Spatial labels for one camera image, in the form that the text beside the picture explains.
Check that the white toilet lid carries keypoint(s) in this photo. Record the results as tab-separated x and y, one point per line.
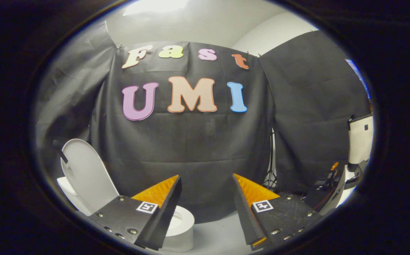
88	173

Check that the black board with white edge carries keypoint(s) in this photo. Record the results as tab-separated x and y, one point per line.
323	198

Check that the black backdrop cloth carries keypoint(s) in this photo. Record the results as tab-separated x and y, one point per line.
204	145

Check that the orange and black gripper device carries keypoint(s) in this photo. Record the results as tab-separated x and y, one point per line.
332	171

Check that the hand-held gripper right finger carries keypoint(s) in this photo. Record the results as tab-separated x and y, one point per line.
248	216

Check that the black light stand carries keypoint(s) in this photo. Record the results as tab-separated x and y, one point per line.
271	159

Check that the white toilet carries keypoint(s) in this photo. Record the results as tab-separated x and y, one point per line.
183	226

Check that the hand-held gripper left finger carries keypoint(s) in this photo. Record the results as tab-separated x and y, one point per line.
162	219

